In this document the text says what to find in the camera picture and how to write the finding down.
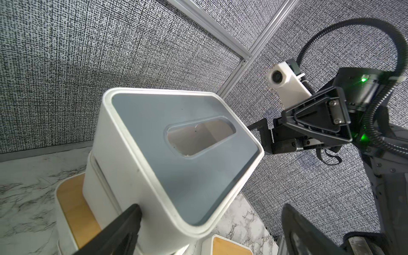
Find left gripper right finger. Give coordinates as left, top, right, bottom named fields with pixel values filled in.
left=281, top=204, right=346, bottom=255

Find bamboo lid tissue box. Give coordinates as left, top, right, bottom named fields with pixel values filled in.
left=201, top=234, right=254, bottom=255
left=55, top=173, right=106, bottom=255

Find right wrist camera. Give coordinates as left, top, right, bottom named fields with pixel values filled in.
left=266, top=59, right=312, bottom=109

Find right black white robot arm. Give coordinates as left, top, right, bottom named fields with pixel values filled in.
left=249, top=62, right=408, bottom=255

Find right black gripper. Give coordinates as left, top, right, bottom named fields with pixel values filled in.
left=247, top=68, right=392, bottom=155

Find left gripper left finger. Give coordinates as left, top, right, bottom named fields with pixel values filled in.
left=75, top=204, right=142, bottom=255

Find grey lid tissue box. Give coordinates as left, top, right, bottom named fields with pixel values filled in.
left=92, top=88, right=264, bottom=239

